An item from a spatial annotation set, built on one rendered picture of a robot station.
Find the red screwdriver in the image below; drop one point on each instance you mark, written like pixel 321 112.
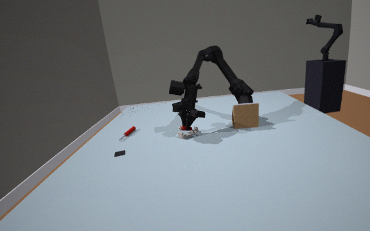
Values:
pixel 128 132

